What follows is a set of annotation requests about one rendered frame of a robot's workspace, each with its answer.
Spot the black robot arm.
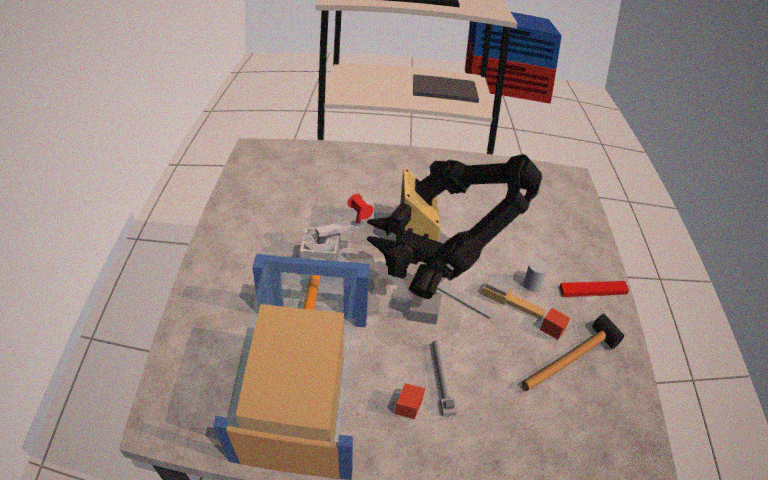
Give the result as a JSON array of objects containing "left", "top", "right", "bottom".
[{"left": 386, "top": 154, "right": 543, "bottom": 299}]

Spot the black-headed mallet with wooden handle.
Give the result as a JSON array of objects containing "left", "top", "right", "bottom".
[{"left": 522, "top": 314, "right": 624, "bottom": 391}]

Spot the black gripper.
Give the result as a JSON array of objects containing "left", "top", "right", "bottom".
[{"left": 367, "top": 202, "right": 431, "bottom": 263}]

